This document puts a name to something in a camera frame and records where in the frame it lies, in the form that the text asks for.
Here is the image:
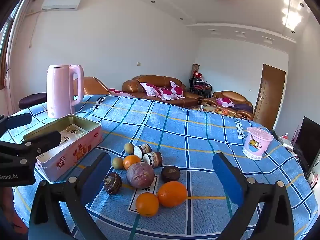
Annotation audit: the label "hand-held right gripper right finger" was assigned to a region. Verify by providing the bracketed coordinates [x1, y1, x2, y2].
[212, 152, 295, 240]

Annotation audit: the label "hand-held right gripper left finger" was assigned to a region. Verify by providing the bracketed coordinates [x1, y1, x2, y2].
[28, 152, 112, 240]

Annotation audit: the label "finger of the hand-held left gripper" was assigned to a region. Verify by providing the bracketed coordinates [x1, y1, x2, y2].
[0, 113, 32, 140]
[0, 131, 62, 166]

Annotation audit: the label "dark round pastry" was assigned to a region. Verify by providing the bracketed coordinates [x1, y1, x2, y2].
[103, 172, 122, 195]

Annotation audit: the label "pink rectangular tin box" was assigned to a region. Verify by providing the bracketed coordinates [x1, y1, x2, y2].
[23, 114, 102, 182]

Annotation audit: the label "small dark orange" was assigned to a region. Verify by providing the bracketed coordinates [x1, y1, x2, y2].
[123, 155, 142, 170]

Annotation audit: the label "small layered dessert jar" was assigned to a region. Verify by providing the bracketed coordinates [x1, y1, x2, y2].
[133, 144, 152, 158]
[143, 151, 163, 167]

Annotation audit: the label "dark mangosteen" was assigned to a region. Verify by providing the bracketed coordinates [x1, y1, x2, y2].
[161, 166, 181, 183]

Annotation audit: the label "large bumpy orange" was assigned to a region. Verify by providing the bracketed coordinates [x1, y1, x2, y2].
[157, 181, 188, 208]

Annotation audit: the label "smooth medium orange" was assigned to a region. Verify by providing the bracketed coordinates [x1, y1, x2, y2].
[136, 192, 160, 217]

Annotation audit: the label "person's left hand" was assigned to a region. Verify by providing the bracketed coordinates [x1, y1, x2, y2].
[0, 187, 28, 234]

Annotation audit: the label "dark round padded stool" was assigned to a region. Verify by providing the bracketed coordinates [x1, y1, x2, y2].
[19, 92, 48, 109]

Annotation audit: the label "printed paper leaflet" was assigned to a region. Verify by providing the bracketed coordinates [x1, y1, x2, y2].
[37, 124, 88, 155]

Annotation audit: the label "pale window curtain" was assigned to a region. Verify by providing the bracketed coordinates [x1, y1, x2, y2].
[0, 5, 25, 115]

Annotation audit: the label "pink cartoon cup with lid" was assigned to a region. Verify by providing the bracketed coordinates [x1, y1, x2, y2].
[242, 127, 274, 160]

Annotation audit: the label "pink electric kettle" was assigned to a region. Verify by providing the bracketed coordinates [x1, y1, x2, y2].
[46, 64, 84, 119]

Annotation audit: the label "blue checked tablecloth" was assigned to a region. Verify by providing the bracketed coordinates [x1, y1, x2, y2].
[0, 94, 314, 240]

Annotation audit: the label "coffee table with snacks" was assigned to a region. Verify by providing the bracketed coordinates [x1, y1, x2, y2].
[199, 104, 237, 117]

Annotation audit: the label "brown leather recliner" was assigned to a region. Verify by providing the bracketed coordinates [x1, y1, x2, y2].
[72, 76, 112, 98]

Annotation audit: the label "purple cloth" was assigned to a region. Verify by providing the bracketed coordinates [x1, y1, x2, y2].
[235, 104, 253, 113]

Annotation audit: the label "white pillow with magenta flowers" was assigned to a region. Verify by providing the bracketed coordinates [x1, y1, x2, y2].
[216, 97, 235, 107]
[158, 88, 178, 100]
[170, 80, 187, 98]
[140, 82, 160, 97]

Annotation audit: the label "pink printed cloth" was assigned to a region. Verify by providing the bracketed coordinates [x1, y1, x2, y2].
[108, 88, 137, 98]

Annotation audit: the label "brown leather armchair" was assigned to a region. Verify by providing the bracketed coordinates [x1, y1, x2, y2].
[202, 91, 254, 120]

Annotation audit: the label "black television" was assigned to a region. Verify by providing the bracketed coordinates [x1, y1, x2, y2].
[294, 116, 320, 173]

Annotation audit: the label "stacked dark chairs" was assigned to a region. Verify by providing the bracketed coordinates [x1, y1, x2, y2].
[189, 76, 212, 98]

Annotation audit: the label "brown wooden door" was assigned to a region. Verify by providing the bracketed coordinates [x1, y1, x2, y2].
[253, 64, 286, 129]

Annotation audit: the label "brown leather sofa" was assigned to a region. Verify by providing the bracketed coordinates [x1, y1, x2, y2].
[122, 75, 203, 108]

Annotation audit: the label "white wall air conditioner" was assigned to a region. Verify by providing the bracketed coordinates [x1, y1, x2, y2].
[41, 0, 82, 11]

